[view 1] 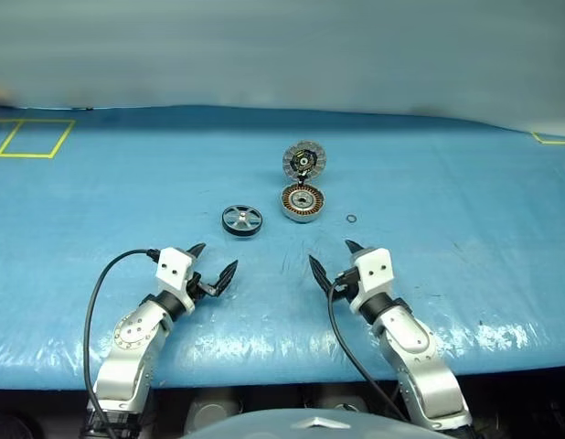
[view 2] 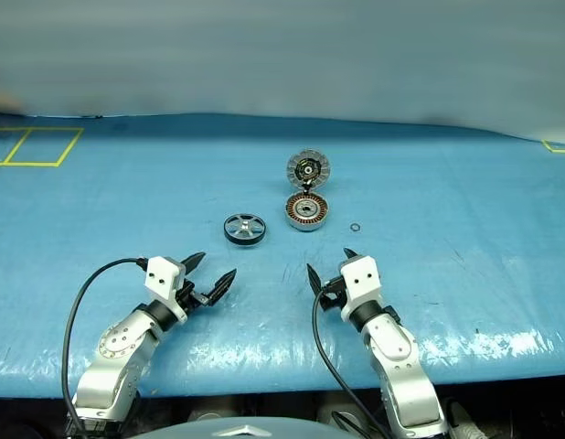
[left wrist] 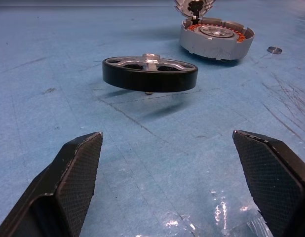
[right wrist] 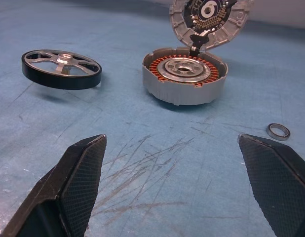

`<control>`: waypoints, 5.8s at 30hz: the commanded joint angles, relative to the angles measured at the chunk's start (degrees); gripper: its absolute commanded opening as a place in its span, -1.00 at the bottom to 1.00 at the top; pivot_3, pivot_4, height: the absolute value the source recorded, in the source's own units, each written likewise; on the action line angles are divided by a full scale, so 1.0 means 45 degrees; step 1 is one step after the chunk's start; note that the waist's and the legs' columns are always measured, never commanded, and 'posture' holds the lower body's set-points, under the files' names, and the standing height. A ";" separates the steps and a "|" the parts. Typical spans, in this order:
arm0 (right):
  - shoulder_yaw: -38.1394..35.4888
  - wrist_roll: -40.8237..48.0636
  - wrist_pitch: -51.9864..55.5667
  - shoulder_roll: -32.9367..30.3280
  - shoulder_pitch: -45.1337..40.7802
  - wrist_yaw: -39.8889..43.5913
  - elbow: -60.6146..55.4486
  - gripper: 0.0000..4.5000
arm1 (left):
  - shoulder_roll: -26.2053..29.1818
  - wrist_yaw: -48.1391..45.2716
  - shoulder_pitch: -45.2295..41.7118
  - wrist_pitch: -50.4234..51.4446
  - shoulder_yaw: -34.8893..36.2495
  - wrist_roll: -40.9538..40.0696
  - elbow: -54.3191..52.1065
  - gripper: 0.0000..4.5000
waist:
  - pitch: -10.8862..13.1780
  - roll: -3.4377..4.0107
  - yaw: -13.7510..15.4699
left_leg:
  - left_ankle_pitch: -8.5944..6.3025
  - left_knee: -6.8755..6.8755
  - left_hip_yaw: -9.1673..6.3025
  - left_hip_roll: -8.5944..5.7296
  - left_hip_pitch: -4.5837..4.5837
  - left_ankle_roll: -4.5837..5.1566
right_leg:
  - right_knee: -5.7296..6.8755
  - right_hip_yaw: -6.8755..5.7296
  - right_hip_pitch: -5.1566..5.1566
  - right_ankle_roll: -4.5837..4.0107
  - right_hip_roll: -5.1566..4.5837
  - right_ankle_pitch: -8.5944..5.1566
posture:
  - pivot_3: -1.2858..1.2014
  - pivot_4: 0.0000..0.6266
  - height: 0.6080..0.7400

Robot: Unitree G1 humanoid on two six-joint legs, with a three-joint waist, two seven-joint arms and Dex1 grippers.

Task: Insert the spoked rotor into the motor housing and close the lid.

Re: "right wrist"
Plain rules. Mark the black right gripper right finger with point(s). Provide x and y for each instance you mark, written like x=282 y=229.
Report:
x=280 y=182

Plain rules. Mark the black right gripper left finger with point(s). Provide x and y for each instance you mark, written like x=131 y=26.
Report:
x=76 y=187

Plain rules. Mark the grey motor housing copper windings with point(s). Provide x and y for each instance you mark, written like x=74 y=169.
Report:
x=167 y=96

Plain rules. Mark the grey motor cover circuit board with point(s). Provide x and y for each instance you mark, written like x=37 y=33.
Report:
x=229 y=34

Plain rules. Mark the blue plastic table cover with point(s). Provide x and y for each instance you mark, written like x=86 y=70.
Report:
x=152 y=128

